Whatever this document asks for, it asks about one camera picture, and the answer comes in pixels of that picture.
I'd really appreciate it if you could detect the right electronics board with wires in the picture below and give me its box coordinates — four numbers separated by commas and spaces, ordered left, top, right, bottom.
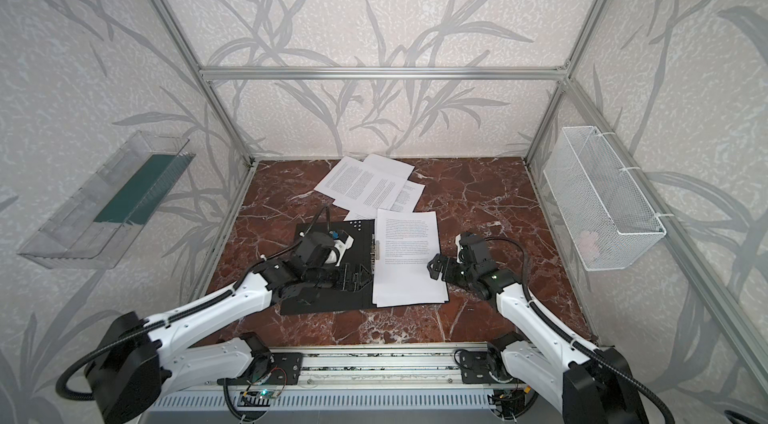
488, 386, 539, 423

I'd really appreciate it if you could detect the clear plastic wall tray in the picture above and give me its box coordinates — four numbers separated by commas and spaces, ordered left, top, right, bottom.
18, 131, 195, 270

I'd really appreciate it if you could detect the white wire mesh basket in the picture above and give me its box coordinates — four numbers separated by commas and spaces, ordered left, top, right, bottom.
543, 126, 667, 272

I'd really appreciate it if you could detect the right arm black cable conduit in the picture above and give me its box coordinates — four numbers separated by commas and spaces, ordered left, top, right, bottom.
479, 236, 676, 424

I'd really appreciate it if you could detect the aluminium cage frame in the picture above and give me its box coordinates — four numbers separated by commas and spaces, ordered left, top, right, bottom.
147, 0, 767, 391

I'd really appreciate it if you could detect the electronics board with wires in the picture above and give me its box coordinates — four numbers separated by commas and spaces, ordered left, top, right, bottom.
488, 386, 539, 423
221, 378, 286, 423

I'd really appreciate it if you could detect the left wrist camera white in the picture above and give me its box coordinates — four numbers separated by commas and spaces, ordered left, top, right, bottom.
325, 231, 354, 266

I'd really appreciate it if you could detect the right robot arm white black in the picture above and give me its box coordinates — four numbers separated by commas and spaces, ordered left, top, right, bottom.
427, 232, 648, 423

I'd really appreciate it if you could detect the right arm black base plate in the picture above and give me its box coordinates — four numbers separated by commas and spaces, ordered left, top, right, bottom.
453, 348, 514, 385

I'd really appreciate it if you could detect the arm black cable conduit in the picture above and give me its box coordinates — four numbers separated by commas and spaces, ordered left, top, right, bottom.
55, 204, 331, 402
479, 236, 676, 424

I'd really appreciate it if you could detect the aluminium front rail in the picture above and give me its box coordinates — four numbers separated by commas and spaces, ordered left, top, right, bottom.
122, 345, 631, 392

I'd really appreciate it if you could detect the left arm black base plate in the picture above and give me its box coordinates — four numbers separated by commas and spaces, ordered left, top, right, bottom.
240, 352, 304, 386

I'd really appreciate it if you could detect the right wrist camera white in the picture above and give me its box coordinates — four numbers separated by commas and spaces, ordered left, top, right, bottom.
455, 235, 466, 262

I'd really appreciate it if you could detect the left electronics board with wires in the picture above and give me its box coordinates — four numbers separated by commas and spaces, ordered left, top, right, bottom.
221, 378, 286, 423

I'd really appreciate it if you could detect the blue and black file folder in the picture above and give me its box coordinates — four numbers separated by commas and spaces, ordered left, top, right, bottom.
280, 220, 375, 316

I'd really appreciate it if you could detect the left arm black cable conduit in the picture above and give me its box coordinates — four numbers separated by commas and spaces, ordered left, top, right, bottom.
55, 204, 331, 402

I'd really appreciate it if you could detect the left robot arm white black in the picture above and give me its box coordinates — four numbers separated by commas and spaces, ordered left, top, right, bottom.
84, 231, 372, 423

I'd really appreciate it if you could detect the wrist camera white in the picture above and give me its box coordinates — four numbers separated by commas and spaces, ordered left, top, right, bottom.
455, 235, 466, 262
325, 231, 354, 266

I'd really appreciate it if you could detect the white printed paper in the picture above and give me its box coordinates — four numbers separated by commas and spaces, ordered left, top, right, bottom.
372, 210, 449, 308
344, 181, 425, 221
314, 157, 407, 214

